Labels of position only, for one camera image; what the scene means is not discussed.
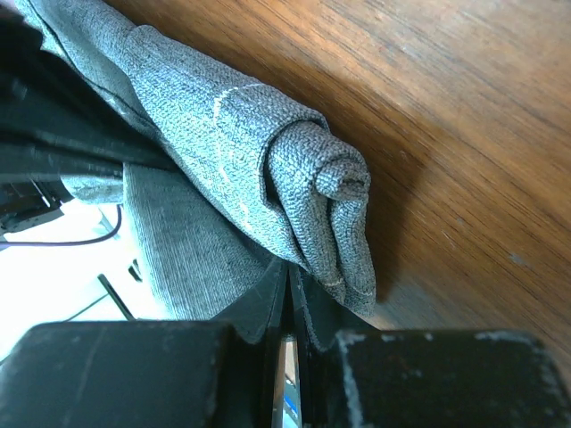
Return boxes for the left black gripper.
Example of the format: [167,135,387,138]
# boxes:
[1,12,178,203]

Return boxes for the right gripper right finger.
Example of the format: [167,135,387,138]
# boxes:
[288,265,375,427]

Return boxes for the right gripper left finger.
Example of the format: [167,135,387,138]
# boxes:
[213,258,288,427]

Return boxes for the grey cloth napkin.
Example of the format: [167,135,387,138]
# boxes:
[17,1,376,320]

